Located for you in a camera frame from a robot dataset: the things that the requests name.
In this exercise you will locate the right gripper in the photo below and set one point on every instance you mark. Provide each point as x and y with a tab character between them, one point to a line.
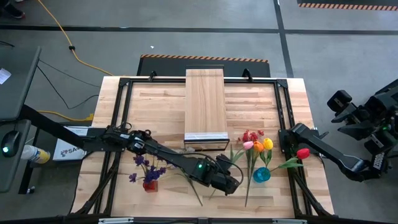
374	107

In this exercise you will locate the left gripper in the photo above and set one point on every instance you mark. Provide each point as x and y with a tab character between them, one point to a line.
224	163

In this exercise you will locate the pink artificial tulip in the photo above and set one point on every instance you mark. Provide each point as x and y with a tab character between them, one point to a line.
248	145

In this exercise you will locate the orange artificial tulip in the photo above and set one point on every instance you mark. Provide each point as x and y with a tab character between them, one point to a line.
258	146

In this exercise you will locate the yellow artificial tulip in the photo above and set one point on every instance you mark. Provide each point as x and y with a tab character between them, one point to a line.
268	143

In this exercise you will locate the red artificial tulip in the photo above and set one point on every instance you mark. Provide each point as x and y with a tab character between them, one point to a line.
303	153

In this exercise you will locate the purple artificial flower sprig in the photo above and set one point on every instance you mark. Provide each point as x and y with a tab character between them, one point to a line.
151	175

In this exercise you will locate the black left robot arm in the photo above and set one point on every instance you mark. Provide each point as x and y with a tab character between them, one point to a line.
168	155

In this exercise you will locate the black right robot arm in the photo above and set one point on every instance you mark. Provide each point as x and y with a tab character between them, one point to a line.
329	149

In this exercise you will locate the red blossom flower sprig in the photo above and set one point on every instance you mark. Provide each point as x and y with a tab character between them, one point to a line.
252	136

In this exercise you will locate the blue glass vase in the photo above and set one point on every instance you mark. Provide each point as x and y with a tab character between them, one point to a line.
261	175

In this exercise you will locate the red glass vase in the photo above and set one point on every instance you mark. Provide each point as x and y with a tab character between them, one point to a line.
150	186

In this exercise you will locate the black table clamp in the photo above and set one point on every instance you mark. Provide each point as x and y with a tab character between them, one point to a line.
247	74
152	75

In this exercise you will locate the black hazard-striped floor mat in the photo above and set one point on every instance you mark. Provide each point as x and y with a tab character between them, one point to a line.
168	67
348	6

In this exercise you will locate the white printed cardboard box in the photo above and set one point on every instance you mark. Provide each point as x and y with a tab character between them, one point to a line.
66	152

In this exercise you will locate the white and yellow bottle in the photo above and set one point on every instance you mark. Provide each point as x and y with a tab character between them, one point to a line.
37	154

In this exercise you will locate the black computer mouse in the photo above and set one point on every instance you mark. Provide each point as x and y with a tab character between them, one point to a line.
11	143

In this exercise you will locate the dark keyboard tray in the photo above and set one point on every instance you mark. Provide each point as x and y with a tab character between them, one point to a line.
9	174

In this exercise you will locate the grey office desk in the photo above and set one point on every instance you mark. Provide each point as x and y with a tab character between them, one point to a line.
18	90

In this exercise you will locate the white paper note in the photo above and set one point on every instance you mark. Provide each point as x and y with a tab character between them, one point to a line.
4	76

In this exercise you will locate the person's shoe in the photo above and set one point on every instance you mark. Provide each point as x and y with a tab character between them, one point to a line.
12	9

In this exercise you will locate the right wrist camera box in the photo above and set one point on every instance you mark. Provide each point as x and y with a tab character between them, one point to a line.
339	100

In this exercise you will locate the black metal frame shelf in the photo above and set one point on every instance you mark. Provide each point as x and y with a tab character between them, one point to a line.
206	102

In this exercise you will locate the silver metal bracket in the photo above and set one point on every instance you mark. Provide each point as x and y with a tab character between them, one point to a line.
116	221
289	221

